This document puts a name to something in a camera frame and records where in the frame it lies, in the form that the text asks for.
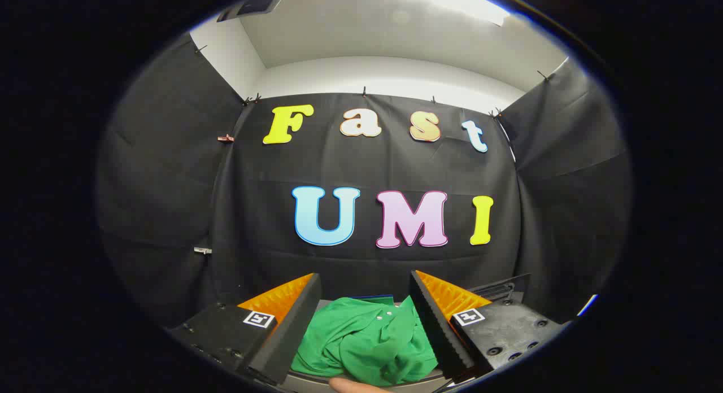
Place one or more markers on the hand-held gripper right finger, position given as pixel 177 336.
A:
pixel 443 336

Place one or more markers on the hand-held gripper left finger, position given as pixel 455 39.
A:
pixel 285 336

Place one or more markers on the green polo shirt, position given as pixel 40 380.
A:
pixel 361 339

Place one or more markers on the dark washing machine lid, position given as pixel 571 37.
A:
pixel 505 288

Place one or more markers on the small white clip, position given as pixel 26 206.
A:
pixel 202 250

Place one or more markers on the small red clip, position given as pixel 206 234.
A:
pixel 226 138

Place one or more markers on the dark ceiling unit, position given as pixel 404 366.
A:
pixel 257 0

